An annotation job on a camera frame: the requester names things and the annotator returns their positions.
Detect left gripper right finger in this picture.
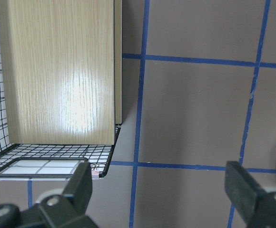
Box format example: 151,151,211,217
225,161,276,228

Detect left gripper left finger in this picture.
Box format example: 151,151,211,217
38,162,92,228

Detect wire shelf rack with wood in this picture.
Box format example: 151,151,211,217
0,0,122,181

